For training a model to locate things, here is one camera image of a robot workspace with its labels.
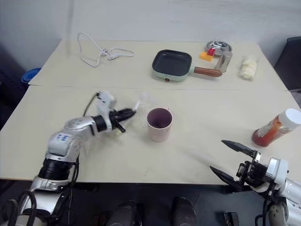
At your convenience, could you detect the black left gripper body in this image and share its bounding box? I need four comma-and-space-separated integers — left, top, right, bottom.
108, 109, 123, 129

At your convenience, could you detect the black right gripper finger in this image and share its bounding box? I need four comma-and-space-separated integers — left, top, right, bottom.
221, 140, 257, 159
209, 166, 244, 192

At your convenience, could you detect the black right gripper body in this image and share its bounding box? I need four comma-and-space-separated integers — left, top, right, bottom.
236, 152, 271, 189

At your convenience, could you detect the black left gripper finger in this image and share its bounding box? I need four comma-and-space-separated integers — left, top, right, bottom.
113, 119, 127, 133
119, 108, 137, 119

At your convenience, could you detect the pink mug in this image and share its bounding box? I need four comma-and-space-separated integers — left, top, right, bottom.
143, 107, 174, 143

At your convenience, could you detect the red sauce bottle white cap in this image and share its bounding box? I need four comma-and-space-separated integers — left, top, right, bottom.
251, 108, 301, 148

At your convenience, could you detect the small black block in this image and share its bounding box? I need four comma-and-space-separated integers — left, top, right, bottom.
223, 211, 238, 226

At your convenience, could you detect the dark rounded shape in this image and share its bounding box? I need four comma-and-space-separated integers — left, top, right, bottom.
172, 196, 196, 226
107, 200, 142, 226

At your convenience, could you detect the green electric frying pan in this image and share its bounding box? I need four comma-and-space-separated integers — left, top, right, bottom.
151, 49, 223, 83

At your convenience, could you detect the white crumpled towel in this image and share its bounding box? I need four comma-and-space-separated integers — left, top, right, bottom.
238, 55, 260, 82

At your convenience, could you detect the steel cup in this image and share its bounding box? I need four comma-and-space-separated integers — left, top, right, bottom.
214, 52, 233, 74

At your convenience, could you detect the yellow block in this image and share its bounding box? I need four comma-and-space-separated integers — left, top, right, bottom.
199, 52, 214, 63

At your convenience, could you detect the blue bowl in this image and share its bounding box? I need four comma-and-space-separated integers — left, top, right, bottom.
21, 68, 42, 83

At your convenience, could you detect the black chair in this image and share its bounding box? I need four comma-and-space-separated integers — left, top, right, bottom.
273, 36, 301, 90

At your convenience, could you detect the steel ashtray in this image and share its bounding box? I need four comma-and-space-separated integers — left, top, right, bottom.
206, 40, 234, 57

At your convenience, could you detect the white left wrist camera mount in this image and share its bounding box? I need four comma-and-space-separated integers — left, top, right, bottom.
95, 90, 118, 131

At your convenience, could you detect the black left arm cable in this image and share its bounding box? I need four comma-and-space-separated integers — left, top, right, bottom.
82, 92, 100, 117

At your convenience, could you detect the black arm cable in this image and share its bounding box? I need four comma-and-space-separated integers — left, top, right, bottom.
82, 92, 100, 117
254, 193, 273, 226

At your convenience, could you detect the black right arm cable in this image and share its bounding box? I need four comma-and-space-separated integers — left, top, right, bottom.
254, 193, 273, 226

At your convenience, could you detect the white power cable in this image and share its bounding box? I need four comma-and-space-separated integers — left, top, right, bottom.
77, 32, 135, 68

